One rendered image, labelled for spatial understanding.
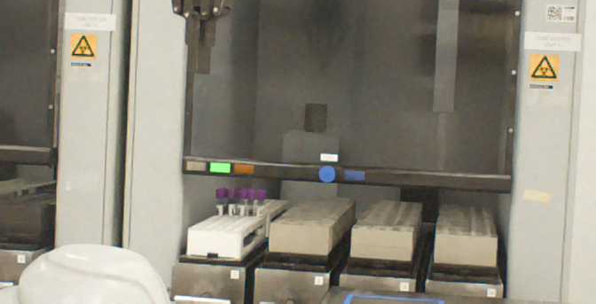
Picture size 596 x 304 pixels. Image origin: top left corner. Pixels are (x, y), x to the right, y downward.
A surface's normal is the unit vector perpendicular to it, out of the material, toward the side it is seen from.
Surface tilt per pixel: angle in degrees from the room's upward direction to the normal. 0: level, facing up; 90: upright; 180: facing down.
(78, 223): 90
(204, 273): 90
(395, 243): 90
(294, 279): 90
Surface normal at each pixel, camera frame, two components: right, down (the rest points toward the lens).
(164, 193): -0.14, 0.04
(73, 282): -0.13, -0.49
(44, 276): -0.45, -0.58
